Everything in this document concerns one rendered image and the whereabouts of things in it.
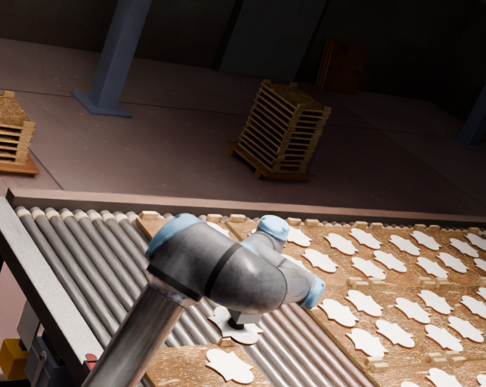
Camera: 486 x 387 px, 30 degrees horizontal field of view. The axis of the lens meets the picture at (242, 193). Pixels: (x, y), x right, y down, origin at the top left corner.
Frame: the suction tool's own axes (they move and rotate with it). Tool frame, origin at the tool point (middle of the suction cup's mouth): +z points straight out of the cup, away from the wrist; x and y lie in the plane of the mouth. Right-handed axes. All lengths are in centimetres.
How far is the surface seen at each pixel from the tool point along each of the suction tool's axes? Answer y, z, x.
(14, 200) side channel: 87, 19, 31
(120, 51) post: 403, 87, -132
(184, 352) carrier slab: 13.2, 18.7, 2.4
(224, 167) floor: 336, 134, -201
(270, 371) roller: 7.8, 22.2, -23.4
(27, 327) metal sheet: 42, 33, 35
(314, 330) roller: 28, 25, -51
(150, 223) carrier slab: 81, 22, -14
